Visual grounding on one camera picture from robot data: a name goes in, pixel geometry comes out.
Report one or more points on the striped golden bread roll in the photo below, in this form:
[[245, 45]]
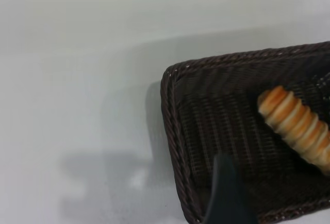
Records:
[[296, 126]]

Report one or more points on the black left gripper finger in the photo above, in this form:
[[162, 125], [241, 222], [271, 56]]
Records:
[[227, 193]]

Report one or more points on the black woven wicker basket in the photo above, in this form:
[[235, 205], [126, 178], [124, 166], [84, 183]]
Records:
[[232, 136]]

